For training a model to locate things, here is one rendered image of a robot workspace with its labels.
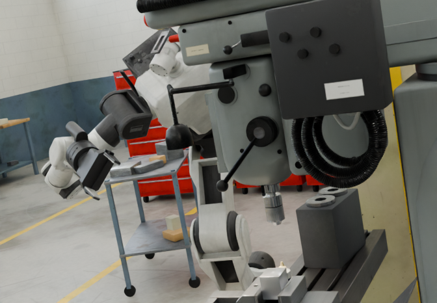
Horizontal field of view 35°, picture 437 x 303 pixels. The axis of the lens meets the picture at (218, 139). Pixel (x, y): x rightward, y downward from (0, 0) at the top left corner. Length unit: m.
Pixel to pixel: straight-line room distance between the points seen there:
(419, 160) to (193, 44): 0.58
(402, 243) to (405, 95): 2.19
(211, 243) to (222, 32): 1.03
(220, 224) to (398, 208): 1.33
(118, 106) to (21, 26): 10.43
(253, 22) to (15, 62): 10.86
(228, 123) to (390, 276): 2.15
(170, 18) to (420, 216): 0.72
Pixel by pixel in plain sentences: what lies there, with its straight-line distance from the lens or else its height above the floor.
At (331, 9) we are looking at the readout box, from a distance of 1.26.
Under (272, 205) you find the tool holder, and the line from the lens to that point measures 1.76.
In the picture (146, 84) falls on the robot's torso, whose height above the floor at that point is 1.57.
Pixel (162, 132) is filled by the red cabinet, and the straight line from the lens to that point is 7.20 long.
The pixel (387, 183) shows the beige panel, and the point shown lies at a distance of 3.51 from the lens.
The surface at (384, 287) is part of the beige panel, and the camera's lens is 3.70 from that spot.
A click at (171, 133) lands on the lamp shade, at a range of 1.80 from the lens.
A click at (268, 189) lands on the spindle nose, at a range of 1.75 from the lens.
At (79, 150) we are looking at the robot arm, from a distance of 1.92.
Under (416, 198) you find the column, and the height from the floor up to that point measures 1.29.
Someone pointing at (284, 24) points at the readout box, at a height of 1.69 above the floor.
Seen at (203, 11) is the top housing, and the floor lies 1.75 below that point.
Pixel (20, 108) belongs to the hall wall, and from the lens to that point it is 12.25.
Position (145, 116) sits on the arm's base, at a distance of 2.21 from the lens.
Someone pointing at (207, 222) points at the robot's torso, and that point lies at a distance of 2.44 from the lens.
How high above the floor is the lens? 1.71
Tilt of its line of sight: 9 degrees down
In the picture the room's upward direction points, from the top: 10 degrees counter-clockwise
